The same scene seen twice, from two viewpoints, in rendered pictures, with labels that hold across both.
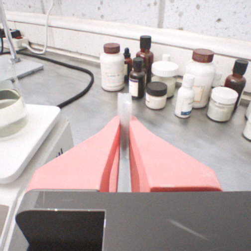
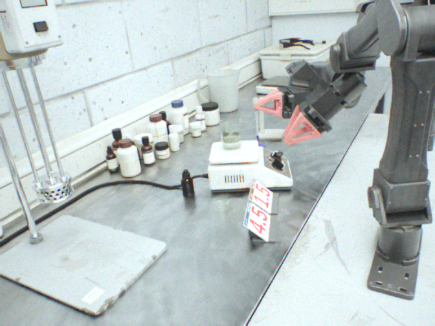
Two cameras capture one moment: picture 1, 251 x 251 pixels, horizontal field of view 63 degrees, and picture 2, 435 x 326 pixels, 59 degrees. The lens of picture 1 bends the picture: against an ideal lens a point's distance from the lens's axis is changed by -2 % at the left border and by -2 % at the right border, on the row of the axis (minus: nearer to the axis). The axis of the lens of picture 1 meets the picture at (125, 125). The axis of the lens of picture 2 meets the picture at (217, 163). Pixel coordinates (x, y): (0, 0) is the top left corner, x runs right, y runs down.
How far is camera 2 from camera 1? 1.09 m
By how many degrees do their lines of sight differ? 77
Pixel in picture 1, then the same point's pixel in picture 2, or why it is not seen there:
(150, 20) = (84, 124)
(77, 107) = (164, 180)
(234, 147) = (205, 139)
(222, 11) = (122, 96)
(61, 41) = (10, 202)
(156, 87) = (163, 143)
